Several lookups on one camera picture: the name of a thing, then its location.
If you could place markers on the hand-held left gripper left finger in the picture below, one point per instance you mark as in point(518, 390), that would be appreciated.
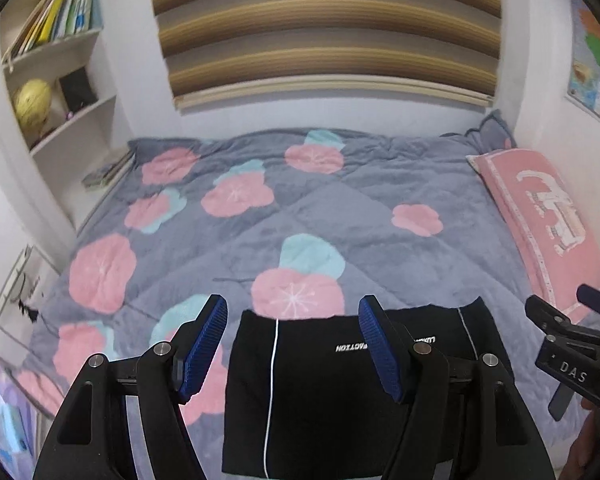
point(205, 350)

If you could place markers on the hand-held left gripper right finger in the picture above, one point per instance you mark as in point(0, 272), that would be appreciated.
point(380, 355)

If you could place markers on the black shorts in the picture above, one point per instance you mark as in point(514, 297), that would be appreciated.
point(320, 385)

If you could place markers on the person's right hand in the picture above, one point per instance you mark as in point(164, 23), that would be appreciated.
point(592, 445)

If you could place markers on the pink towel-covered pillow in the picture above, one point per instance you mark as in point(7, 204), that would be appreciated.
point(520, 210)

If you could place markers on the grey floral blanket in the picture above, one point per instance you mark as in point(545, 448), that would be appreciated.
point(330, 200)

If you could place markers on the grey pillow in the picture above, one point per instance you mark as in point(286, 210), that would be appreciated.
point(490, 130)

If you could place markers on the white bedside box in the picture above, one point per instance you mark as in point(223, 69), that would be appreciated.
point(17, 285)

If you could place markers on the stack of flat books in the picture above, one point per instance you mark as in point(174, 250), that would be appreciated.
point(107, 170)

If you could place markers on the purple printed box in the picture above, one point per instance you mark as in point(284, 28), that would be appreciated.
point(5, 420)

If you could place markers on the yellow ball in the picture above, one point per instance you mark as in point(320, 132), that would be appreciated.
point(32, 102)

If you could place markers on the brown striped window blind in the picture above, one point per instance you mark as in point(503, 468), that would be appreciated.
point(330, 35)

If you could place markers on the white bookshelf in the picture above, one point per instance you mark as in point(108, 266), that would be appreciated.
point(55, 46)

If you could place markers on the row of yellow green books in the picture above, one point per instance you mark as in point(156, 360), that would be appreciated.
point(55, 20)

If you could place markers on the wall map poster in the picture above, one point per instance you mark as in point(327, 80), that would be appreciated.
point(595, 60)

